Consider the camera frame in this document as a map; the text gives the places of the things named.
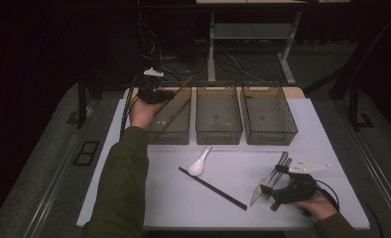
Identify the white metal frame desk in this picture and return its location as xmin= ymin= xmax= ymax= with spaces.
xmin=195 ymin=0 xmax=351 ymax=86

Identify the brown wooden chopstick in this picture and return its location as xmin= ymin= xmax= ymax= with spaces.
xmin=157 ymin=98 xmax=192 ymax=134
xmin=155 ymin=74 xmax=195 ymax=116

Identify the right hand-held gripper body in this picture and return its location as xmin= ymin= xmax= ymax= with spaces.
xmin=271 ymin=158 xmax=332 ymax=204

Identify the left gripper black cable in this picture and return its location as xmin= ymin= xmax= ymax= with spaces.
xmin=118 ymin=74 xmax=142 ymax=142

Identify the person's left hand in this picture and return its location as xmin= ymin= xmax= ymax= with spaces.
xmin=128 ymin=95 xmax=167 ymax=131

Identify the white table sheet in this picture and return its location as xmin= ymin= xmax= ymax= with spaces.
xmin=76 ymin=97 xmax=371 ymax=231

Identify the white ceramic spoon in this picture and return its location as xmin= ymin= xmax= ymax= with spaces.
xmin=188 ymin=145 xmax=214 ymax=177

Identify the black metal stand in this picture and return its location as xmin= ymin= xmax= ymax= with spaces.
xmin=76 ymin=70 xmax=102 ymax=130
xmin=303 ymin=13 xmax=376 ymax=132

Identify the metal floor rail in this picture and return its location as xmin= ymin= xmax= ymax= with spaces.
xmin=24 ymin=128 xmax=87 ymax=238
xmin=343 ymin=128 xmax=391 ymax=230

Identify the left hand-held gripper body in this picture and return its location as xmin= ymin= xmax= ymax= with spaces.
xmin=135 ymin=67 xmax=168 ymax=101

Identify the person's right hand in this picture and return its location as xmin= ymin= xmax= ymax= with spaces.
xmin=291 ymin=190 xmax=339 ymax=222

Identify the metal fork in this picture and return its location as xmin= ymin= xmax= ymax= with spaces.
xmin=261 ymin=157 xmax=294 ymax=201

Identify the white floor cable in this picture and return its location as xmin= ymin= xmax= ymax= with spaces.
xmin=224 ymin=51 xmax=267 ymax=82

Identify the black chopstick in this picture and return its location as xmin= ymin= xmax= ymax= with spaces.
xmin=178 ymin=166 xmax=248 ymax=211

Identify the black cable bundle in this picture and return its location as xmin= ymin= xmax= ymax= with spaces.
xmin=136 ymin=13 xmax=207 ymax=82

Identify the translucent grey plastic basket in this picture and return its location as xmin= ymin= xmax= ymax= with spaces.
xmin=195 ymin=84 xmax=244 ymax=146
xmin=146 ymin=86 xmax=193 ymax=146
xmin=242 ymin=84 xmax=299 ymax=146

